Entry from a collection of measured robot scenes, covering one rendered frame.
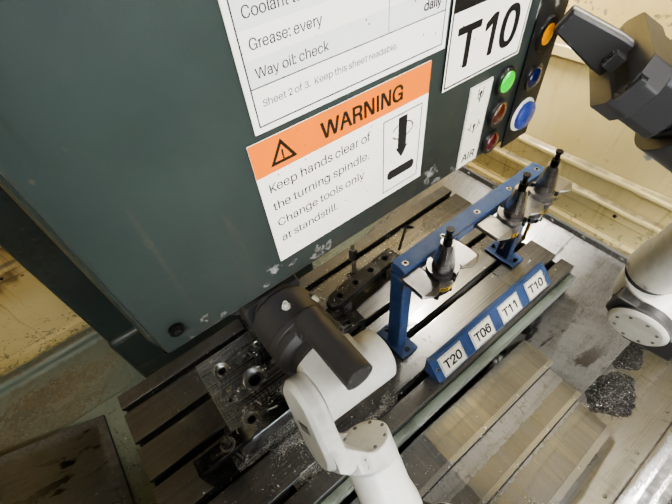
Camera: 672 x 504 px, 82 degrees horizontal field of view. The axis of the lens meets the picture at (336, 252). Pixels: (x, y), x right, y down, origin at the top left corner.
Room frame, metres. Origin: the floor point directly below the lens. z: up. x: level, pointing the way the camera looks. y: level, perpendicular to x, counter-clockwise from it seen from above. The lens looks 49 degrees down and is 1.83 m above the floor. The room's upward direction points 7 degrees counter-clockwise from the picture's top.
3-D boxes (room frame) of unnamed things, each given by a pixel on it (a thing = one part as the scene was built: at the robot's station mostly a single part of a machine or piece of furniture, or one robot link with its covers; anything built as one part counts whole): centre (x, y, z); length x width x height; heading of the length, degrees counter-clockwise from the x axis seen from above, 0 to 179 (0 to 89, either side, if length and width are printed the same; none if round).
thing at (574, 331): (0.72, -0.41, 0.75); 0.89 x 0.70 x 0.26; 32
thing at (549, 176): (0.63, -0.48, 1.26); 0.04 x 0.04 x 0.07
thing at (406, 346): (0.47, -0.13, 1.05); 0.10 x 0.05 x 0.30; 32
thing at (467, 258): (0.48, -0.25, 1.21); 0.07 x 0.05 x 0.01; 32
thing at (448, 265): (0.45, -0.20, 1.26); 0.04 x 0.04 x 0.07
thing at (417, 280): (0.42, -0.16, 1.21); 0.07 x 0.05 x 0.01; 32
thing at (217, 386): (0.41, 0.18, 0.97); 0.29 x 0.23 x 0.05; 122
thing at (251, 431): (0.23, 0.27, 0.97); 0.13 x 0.03 x 0.15; 122
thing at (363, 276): (0.65, -0.07, 0.93); 0.26 x 0.05 x 0.06; 127
